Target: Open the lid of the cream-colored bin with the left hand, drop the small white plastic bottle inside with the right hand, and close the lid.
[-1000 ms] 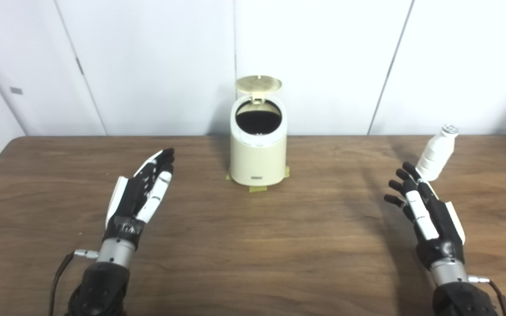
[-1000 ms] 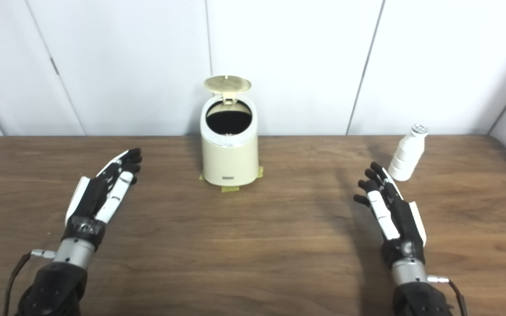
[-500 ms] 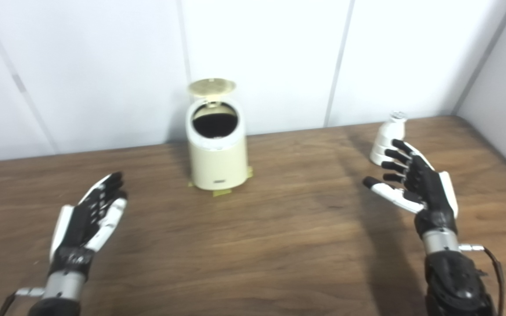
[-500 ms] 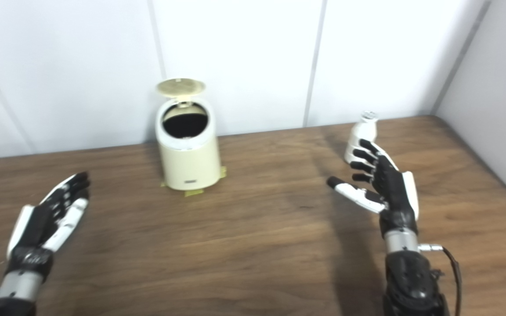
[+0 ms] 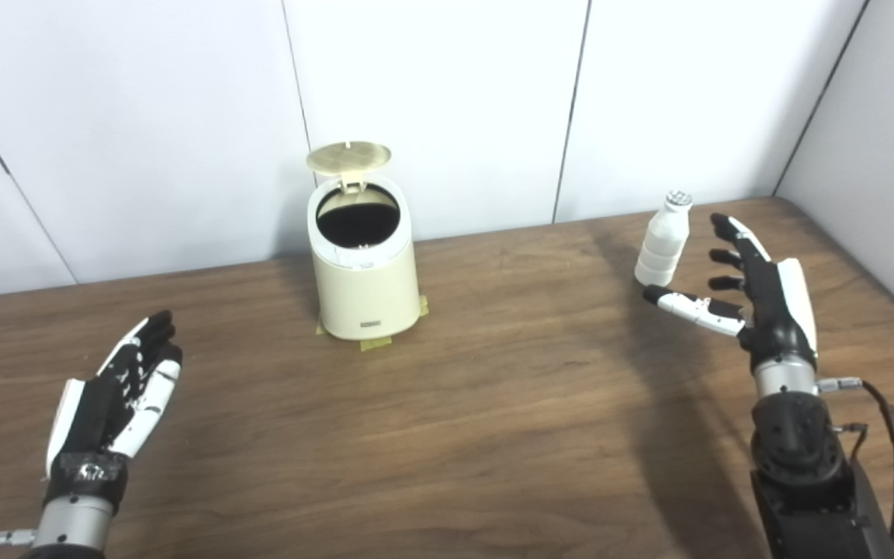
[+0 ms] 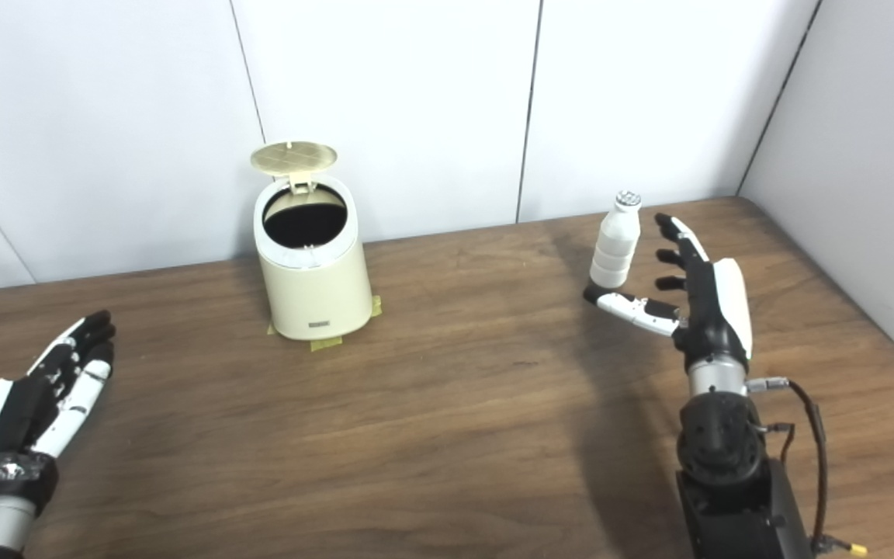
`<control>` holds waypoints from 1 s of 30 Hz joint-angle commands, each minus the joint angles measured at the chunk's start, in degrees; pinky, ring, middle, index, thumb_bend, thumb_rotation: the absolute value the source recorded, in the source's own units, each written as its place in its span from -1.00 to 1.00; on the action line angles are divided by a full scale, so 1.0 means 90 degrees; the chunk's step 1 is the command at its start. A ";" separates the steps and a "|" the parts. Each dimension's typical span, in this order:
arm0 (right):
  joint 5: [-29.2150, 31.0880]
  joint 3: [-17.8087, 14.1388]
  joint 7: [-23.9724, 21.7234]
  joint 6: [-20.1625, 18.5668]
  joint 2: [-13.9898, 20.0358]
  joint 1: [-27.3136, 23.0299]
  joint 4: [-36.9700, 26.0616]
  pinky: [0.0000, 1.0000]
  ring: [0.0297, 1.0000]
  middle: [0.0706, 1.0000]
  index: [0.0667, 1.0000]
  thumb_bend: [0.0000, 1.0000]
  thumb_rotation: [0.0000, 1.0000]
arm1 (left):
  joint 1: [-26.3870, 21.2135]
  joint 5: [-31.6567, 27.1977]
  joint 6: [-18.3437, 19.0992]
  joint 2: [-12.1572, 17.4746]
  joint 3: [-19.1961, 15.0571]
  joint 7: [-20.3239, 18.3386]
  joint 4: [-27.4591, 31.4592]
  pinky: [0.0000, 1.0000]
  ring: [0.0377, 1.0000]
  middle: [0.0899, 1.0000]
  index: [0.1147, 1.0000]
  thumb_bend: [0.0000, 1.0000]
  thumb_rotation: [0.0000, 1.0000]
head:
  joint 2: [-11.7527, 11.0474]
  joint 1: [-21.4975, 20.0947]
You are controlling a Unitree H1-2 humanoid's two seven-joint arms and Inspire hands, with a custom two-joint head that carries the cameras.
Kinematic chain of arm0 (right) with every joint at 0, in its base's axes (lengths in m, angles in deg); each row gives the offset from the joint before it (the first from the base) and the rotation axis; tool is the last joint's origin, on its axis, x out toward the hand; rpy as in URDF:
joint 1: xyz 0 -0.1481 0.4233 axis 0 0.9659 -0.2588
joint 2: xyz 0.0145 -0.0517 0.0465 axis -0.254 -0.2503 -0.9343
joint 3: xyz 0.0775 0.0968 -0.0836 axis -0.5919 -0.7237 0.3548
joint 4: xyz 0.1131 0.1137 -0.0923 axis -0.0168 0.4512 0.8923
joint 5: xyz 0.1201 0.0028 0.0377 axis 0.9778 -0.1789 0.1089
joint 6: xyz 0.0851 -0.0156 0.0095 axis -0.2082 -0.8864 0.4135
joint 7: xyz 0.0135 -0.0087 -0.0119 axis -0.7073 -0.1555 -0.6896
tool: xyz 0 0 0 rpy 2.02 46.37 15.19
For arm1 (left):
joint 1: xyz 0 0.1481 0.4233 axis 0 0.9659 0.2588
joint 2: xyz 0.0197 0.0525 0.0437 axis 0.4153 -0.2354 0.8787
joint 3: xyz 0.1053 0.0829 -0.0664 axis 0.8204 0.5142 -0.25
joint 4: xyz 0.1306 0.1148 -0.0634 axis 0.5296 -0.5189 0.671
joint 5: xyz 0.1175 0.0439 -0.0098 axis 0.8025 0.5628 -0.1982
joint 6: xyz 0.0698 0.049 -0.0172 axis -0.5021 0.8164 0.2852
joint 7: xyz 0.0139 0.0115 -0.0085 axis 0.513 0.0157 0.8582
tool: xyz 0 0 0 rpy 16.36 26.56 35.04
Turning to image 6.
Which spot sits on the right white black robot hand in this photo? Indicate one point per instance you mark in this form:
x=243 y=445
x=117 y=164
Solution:
x=715 y=318

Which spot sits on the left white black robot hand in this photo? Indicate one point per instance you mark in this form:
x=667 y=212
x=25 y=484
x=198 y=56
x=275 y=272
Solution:
x=20 y=411

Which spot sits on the small white plastic bottle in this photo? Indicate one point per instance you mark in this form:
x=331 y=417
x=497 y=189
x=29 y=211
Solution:
x=614 y=248

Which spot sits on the cream-colored bin with lid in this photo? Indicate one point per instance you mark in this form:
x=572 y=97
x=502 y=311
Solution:
x=315 y=295

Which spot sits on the long yellow masking tape piece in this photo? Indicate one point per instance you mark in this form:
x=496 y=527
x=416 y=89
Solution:
x=327 y=343

